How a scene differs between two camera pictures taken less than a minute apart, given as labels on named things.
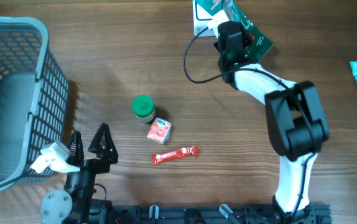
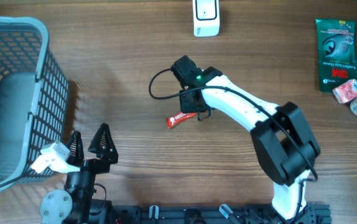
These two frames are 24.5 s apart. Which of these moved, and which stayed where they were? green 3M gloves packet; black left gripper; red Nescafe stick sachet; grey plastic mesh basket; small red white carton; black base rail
Moved: green 3M gloves packet; red Nescafe stick sachet; small red white carton
Stayed: black base rail; grey plastic mesh basket; black left gripper
